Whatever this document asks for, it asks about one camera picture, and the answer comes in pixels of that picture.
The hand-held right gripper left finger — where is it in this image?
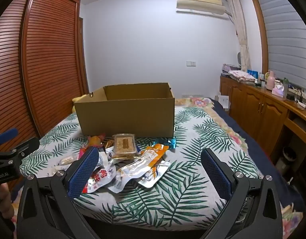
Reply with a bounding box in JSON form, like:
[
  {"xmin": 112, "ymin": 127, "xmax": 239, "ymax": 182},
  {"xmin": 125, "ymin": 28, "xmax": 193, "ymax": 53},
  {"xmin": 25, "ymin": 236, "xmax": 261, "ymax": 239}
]
[{"xmin": 17, "ymin": 146, "xmax": 101, "ymax": 239}]

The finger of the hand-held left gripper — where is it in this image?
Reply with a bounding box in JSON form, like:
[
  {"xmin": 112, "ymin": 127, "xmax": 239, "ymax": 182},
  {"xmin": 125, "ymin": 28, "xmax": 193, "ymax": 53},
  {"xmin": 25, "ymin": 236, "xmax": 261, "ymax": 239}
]
[
  {"xmin": 0, "ymin": 129, "xmax": 19, "ymax": 145},
  {"xmin": 0, "ymin": 137, "xmax": 40, "ymax": 166}
]

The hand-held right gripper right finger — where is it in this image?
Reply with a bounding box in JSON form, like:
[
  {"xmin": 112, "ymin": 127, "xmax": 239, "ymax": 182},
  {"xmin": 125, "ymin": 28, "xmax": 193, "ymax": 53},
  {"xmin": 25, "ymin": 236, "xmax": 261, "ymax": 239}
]
[{"xmin": 201, "ymin": 148, "xmax": 284, "ymax": 239}]

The white packet with red print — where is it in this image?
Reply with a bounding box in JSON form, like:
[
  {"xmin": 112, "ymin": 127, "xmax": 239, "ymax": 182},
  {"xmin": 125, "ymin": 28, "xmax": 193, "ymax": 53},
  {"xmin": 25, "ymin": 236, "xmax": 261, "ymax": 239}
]
[{"xmin": 82, "ymin": 152, "xmax": 116, "ymax": 195}]

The small white wrapper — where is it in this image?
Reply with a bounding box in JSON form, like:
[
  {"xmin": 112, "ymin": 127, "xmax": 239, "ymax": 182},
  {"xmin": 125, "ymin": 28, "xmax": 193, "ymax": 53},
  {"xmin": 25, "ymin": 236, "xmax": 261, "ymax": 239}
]
[{"xmin": 53, "ymin": 156, "xmax": 77, "ymax": 166}]

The white packet with blue print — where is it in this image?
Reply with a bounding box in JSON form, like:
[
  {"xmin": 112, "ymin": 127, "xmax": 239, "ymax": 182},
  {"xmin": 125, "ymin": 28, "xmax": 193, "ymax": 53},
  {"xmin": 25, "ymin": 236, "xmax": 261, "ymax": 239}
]
[{"xmin": 105, "ymin": 146, "xmax": 119, "ymax": 165}]

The yellow snack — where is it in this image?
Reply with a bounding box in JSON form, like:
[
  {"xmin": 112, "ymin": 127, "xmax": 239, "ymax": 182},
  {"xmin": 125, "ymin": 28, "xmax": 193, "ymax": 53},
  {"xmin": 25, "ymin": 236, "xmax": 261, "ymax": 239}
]
[{"xmin": 87, "ymin": 133, "xmax": 107, "ymax": 147}]

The gold foil wrapper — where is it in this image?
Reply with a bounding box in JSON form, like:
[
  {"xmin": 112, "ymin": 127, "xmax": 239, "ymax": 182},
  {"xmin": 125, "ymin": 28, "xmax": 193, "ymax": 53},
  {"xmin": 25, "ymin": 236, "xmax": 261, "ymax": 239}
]
[{"xmin": 103, "ymin": 139, "xmax": 116, "ymax": 153}]

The clear packet of brown crackers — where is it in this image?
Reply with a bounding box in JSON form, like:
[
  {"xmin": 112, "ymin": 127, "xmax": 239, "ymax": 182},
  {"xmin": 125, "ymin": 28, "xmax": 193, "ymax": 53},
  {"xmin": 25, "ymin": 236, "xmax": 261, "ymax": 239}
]
[{"xmin": 111, "ymin": 134, "xmax": 141, "ymax": 160}]

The blue candy wrapper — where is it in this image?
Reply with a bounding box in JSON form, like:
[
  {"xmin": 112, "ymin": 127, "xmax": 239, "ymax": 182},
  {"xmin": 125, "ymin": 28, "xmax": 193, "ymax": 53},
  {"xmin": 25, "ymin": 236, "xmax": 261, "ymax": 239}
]
[{"xmin": 155, "ymin": 137, "xmax": 177, "ymax": 150}]

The silver and orange packet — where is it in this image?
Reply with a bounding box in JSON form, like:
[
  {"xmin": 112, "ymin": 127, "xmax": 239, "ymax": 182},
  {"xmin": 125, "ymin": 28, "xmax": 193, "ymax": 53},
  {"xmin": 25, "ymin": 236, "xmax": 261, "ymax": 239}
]
[
  {"xmin": 117, "ymin": 143, "xmax": 170, "ymax": 180},
  {"xmin": 137, "ymin": 161, "xmax": 171, "ymax": 188}
]

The brown cardboard box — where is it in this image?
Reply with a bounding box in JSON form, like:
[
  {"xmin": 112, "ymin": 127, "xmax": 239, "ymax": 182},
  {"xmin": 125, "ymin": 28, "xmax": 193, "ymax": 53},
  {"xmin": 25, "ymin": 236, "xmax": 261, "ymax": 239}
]
[{"xmin": 74, "ymin": 82, "xmax": 175, "ymax": 138}]

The person's left hand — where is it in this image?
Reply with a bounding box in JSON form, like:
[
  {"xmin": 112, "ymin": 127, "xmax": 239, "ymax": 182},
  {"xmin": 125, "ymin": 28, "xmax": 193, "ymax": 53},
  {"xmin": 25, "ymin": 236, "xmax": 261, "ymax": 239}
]
[{"xmin": 0, "ymin": 183, "xmax": 15, "ymax": 229}]

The leaf print blanket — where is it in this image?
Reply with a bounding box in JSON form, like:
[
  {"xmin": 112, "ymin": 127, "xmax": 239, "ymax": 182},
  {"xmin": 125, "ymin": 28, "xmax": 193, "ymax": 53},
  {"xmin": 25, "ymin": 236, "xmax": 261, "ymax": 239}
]
[{"xmin": 20, "ymin": 106, "xmax": 262, "ymax": 231}]

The dark blue bed sheet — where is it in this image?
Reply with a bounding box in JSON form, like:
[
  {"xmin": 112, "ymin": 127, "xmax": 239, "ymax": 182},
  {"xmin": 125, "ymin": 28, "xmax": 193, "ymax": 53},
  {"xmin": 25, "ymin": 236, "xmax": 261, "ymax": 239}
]
[{"xmin": 210, "ymin": 98, "xmax": 305, "ymax": 210}]

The dark trash bin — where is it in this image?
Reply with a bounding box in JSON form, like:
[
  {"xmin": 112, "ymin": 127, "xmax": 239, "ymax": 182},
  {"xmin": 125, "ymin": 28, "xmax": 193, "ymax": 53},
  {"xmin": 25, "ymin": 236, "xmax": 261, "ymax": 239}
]
[{"xmin": 275, "ymin": 146, "xmax": 297, "ymax": 172}]

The white paper bag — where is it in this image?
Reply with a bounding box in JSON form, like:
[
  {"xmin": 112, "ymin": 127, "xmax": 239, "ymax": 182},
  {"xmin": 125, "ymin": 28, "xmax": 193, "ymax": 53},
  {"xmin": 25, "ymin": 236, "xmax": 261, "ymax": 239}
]
[{"xmin": 216, "ymin": 95, "xmax": 230, "ymax": 110}]

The floral quilt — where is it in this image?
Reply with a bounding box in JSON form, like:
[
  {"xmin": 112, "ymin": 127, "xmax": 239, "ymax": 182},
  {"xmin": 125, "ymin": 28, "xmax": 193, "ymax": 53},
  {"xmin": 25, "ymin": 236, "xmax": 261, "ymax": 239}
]
[{"xmin": 174, "ymin": 97, "xmax": 305, "ymax": 239}]

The wooden sideboard cabinet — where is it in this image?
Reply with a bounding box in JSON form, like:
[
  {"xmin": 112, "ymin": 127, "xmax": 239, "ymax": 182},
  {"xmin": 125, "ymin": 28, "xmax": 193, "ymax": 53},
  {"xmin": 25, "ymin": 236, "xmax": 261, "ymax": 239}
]
[{"xmin": 219, "ymin": 76, "xmax": 306, "ymax": 165}]

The wooden louvred wardrobe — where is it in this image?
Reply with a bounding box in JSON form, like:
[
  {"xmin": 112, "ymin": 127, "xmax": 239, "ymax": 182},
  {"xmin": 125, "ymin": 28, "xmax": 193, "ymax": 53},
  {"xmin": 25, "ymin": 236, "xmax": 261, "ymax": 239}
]
[{"xmin": 0, "ymin": 0, "xmax": 90, "ymax": 187}]

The folded floral cloth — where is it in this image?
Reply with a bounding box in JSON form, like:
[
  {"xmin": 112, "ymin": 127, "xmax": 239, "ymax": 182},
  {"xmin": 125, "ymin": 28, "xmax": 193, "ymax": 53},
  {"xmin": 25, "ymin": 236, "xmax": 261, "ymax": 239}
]
[{"xmin": 228, "ymin": 70, "xmax": 256, "ymax": 83}]

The pink tissue box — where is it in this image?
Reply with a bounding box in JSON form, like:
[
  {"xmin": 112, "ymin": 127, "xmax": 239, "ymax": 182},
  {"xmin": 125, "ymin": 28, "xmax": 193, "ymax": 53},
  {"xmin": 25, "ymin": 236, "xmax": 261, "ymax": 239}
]
[{"xmin": 271, "ymin": 85, "xmax": 287, "ymax": 100}]

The lilac storage bag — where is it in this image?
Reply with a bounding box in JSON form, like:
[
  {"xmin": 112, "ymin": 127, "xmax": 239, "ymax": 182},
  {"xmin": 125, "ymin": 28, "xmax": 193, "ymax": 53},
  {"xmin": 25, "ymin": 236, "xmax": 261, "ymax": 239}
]
[{"xmin": 222, "ymin": 63, "xmax": 241, "ymax": 74}]

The pink thermos jug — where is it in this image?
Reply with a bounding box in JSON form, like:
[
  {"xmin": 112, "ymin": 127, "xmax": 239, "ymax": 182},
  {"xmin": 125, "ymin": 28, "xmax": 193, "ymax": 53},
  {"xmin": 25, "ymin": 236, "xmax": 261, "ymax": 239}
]
[{"xmin": 265, "ymin": 69, "xmax": 276, "ymax": 90}]

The cream curtain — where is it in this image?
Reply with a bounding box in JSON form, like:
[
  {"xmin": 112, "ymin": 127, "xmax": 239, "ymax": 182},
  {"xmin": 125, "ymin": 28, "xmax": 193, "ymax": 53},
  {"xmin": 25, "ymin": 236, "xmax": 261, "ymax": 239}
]
[{"xmin": 225, "ymin": 0, "xmax": 252, "ymax": 72}]

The grey window blind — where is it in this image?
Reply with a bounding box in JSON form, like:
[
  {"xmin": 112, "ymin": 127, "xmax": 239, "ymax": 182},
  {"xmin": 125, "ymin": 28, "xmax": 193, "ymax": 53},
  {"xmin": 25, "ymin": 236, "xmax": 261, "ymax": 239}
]
[{"xmin": 256, "ymin": 0, "xmax": 306, "ymax": 97}]

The wooden window frame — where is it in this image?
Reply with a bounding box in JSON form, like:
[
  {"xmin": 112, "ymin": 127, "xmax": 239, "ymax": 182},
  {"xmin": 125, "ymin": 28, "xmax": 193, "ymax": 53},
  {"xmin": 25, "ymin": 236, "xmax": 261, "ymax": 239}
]
[{"xmin": 248, "ymin": 0, "xmax": 270, "ymax": 74}]

